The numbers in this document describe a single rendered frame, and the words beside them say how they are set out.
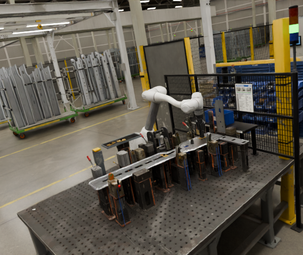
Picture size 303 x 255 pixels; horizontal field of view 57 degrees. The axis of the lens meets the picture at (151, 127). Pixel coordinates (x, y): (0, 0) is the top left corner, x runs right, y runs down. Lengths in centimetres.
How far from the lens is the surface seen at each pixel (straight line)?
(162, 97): 287
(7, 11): 824
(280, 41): 277
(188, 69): 486
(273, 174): 275
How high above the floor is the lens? 196
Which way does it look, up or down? 16 degrees down
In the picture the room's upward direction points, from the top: 10 degrees counter-clockwise
